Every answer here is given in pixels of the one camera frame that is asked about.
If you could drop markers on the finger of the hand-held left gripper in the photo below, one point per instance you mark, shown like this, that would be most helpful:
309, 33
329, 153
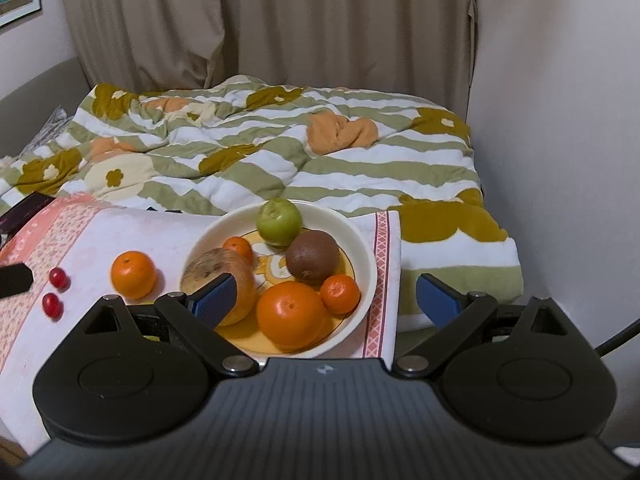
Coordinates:
15, 281

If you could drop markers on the brown kiwi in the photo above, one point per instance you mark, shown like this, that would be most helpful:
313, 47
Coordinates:
313, 256

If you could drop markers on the red cherry tomato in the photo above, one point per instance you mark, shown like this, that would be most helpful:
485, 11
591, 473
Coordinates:
58, 279
51, 305

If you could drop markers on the beige curtain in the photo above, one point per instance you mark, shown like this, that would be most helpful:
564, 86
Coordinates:
275, 20

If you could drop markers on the grey patterned pillow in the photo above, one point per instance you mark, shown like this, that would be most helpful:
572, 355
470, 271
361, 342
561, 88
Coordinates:
47, 130

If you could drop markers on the large orange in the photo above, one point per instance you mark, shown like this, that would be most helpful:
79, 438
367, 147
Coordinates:
291, 316

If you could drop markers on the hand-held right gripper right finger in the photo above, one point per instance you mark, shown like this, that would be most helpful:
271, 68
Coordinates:
434, 301

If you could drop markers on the pink floral tablecloth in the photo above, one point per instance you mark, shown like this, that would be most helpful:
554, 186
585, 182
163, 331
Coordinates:
100, 230

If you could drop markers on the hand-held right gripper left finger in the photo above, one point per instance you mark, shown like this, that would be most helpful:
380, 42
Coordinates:
216, 301

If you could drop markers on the green striped floral blanket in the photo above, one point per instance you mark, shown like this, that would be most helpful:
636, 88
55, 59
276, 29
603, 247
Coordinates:
350, 170

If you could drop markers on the medium orange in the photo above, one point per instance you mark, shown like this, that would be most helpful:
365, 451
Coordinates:
133, 274

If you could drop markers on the yellow apple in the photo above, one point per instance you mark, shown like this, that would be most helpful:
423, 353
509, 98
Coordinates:
210, 267

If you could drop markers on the grey upholstered headboard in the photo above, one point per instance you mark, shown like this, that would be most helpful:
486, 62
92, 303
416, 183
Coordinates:
45, 90

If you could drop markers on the cream bowl with cartoon print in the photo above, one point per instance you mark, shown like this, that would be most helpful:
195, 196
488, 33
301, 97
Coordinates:
220, 230

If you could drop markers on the small tangerine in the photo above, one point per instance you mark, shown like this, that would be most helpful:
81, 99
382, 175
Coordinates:
239, 251
340, 294

